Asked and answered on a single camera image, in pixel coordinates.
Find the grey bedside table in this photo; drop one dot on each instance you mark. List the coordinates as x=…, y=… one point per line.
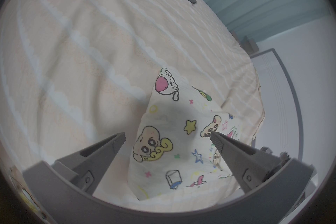
x=248, y=43

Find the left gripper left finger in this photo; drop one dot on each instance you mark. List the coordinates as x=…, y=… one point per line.
x=89, y=167

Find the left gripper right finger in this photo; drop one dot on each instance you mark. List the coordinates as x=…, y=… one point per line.
x=249, y=165

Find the white printed pyjama top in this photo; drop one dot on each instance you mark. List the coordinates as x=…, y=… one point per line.
x=170, y=139

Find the bed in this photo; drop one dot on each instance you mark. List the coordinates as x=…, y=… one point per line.
x=78, y=60

